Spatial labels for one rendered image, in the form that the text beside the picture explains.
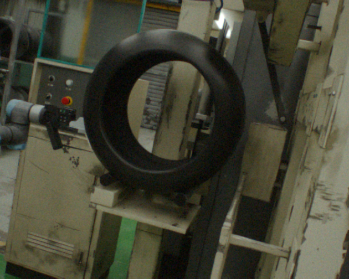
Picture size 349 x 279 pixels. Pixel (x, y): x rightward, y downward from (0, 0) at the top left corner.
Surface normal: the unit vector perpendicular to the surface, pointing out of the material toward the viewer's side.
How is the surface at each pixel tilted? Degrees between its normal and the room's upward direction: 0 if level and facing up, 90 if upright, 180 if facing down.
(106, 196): 90
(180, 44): 80
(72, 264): 90
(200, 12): 90
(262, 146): 90
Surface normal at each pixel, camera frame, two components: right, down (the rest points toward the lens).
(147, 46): -0.24, -0.10
